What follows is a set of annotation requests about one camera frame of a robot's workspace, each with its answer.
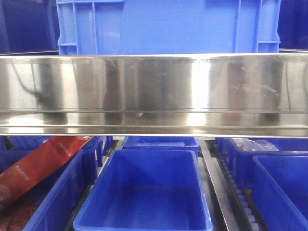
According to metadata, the blue bin right front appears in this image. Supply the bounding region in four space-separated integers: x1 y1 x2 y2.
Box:
252 156 308 231

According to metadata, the blue bin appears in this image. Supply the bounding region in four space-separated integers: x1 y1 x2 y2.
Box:
215 137 308 189
0 149 85 231
73 150 213 231
122 136 200 158
7 136 113 185
252 156 308 231

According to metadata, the blue bin left back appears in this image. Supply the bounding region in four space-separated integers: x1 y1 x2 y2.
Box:
7 136 113 185

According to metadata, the roller track rail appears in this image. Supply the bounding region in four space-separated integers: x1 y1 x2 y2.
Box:
210 140 268 231

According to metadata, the blue bin centre back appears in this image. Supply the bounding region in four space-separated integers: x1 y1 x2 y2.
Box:
122 136 200 158

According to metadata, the red packaging bag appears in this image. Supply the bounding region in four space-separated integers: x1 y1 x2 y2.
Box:
0 135 93 212

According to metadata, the clear plastic wrap in bin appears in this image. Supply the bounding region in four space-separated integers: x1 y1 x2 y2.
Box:
233 138 279 151

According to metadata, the blue bin left front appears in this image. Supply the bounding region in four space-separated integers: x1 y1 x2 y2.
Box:
0 149 85 231

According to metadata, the large blue crate upper shelf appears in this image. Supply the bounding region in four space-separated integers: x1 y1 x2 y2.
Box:
56 0 281 55

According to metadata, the blue bin right back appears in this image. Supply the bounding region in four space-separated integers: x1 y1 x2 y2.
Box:
215 137 308 189

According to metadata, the blue bin centre front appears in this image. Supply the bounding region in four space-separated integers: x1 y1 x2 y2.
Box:
73 150 213 231

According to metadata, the stainless steel shelf beam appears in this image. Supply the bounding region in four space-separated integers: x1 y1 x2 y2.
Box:
0 53 308 138

